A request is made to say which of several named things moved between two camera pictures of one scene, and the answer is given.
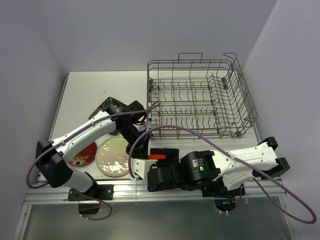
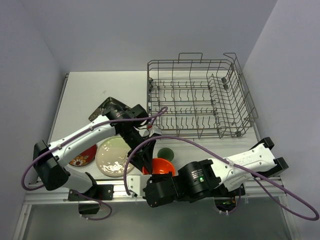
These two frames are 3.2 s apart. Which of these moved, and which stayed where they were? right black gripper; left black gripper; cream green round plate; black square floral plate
Moved: right black gripper
Stayed: black square floral plate; cream green round plate; left black gripper
